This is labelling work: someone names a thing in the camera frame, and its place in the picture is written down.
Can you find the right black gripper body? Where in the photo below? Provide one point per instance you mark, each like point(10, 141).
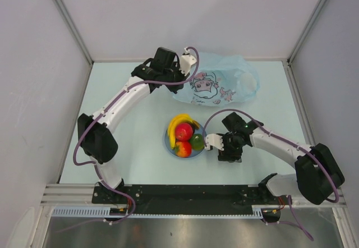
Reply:
point(231, 147)

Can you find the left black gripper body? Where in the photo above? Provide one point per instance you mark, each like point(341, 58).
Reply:
point(174, 76)

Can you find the green yellow fake citrus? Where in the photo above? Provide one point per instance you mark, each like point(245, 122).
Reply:
point(197, 142)

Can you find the yellow fake banana bunch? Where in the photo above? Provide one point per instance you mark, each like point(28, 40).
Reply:
point(180, 118)

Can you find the orange fake persimmon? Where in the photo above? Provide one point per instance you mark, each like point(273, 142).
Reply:
point(182, 149)

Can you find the red fake fruit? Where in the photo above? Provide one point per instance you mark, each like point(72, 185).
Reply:
point(183, 131)

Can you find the light blue printed plastic bag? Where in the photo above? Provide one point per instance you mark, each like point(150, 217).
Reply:
point(220, 80)

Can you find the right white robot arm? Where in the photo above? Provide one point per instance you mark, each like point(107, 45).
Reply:
point(317, 174)

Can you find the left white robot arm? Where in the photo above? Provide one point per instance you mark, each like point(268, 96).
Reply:
point(95, 131)

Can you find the blue plastic plate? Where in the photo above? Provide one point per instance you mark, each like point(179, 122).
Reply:
point(167, 146)

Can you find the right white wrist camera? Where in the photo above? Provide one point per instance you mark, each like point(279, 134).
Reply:
point(213, 141)

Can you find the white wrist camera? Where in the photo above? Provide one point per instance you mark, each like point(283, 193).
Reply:
point(213, 141)
point(186, 61)

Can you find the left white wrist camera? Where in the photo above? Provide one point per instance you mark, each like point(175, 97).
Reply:
point(186, 61)

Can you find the aluminium right side rail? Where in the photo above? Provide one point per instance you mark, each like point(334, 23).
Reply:
point(299, 105)

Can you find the aluminium rail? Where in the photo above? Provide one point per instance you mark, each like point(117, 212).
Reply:
point(86, 194)
point(299, 105)

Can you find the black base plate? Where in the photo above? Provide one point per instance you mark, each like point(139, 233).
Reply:
point(200, 207)

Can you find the aluminium corner post left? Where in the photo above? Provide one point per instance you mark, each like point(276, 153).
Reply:
point(69, 22)

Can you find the aluminium corner post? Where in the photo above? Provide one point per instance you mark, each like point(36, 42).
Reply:
point(307, 29)
point(69, 22)

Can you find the aluminium front rail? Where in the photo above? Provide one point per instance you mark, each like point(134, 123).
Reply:
point(86, 194)

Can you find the white slotted cable duct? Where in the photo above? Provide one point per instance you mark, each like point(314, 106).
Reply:
point(81, 211)

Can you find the aluminium corner post right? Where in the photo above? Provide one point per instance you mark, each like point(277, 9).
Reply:
point(307, 29)

